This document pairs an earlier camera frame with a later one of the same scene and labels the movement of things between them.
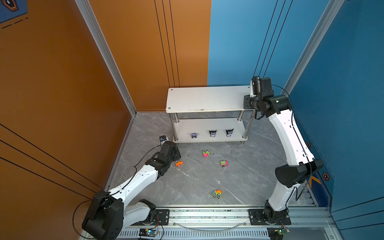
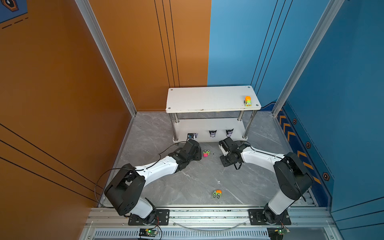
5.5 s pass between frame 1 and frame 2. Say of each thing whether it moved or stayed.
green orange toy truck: stayed
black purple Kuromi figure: stayed
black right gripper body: moved
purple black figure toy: stayed
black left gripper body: moved
